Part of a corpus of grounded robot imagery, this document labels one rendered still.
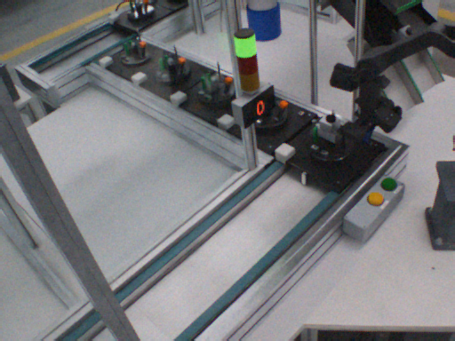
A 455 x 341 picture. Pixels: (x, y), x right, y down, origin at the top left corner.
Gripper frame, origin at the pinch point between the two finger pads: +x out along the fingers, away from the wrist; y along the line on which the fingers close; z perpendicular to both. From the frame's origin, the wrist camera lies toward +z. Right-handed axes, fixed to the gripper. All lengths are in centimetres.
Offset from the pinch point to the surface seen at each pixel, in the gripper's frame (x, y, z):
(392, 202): 15.0, -5.3, 13.0
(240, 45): -29.8, -21.3, -23.1
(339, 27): 24, 84, -66
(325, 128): 2.9, -2.3, -12.2
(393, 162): 13.6, 7.5, 5.5
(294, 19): 24, 79, -89
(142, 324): 18, -74, -14
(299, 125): 12.6, 3.4, -26.9
